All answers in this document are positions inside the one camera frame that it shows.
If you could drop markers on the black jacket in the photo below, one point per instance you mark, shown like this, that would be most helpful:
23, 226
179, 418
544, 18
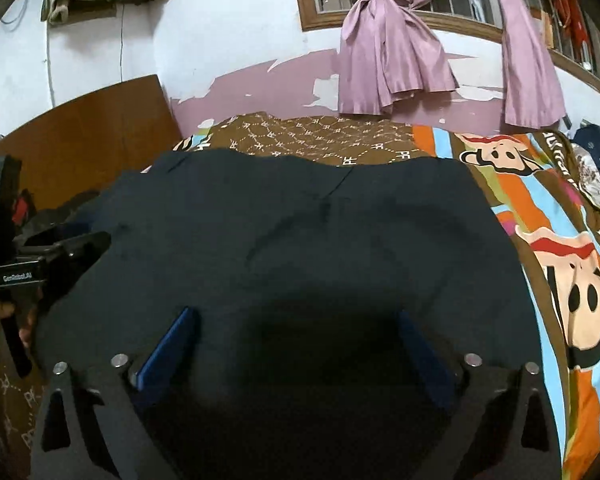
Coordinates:
299, 273

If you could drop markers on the right purple curtain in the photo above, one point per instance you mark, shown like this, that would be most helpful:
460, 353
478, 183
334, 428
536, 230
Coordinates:
532, 92

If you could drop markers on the left purple curtain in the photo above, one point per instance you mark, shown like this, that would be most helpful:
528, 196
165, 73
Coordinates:
388, 54

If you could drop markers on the wooden window frame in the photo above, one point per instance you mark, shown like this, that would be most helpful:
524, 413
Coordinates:
571, 37

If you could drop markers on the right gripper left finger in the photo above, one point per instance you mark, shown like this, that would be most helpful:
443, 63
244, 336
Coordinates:
91, 425

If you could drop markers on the dark clothes pile by bed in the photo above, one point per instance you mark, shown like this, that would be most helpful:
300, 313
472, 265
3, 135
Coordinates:
36, 221

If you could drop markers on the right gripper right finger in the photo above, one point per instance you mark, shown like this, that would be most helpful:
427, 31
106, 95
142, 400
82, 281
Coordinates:
491, 422

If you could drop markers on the purple curtain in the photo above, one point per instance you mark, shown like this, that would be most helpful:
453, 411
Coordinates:
388, 54
532, 92

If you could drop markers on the brown wooden headboard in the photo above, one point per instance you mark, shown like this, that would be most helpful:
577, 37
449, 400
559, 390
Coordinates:
87, 143

